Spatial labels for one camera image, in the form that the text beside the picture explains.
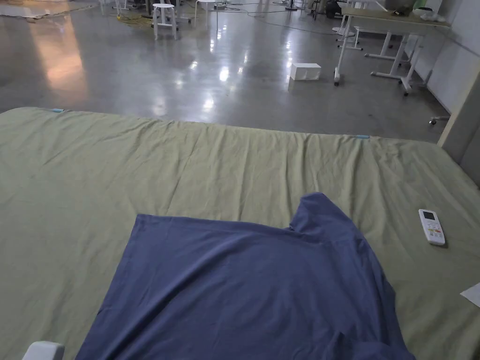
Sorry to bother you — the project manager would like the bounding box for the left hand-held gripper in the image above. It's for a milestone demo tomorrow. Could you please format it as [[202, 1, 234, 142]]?
[[22, 341, 66, 360]]

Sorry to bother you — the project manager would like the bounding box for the bed with pale green sheet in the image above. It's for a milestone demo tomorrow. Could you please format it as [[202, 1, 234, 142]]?
[[0, 106, 480, 360]]

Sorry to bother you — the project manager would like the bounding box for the dark blue shirt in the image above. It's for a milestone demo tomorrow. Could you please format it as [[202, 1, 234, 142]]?
[[75, 192, 416, 360]]

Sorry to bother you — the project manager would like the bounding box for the white round stool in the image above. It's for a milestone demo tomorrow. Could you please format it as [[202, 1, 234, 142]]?
[[151, 3, 178, 41], [194, 0, 219, 29]]

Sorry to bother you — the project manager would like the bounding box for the white box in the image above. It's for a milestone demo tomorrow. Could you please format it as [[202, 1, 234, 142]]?
[[288, 62, 322, 91]]

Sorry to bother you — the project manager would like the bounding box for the white remote control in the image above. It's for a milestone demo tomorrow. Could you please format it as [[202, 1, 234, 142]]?
[[418, 209, 448, 247]]

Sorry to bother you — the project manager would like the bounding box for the white paper sheet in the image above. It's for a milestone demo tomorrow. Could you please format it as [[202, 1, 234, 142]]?
[[460, 282, 480, 307]]

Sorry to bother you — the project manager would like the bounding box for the white-legged desk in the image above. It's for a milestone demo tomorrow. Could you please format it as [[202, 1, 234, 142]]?
[[333, 7, 452, 97]]

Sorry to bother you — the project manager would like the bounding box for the padded grey headboard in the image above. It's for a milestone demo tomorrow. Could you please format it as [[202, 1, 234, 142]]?
[[437, 76, 480, 190]]

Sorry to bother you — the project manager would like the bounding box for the yellow cable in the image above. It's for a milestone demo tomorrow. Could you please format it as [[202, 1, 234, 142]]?
[[116, 14, 154, 28]]

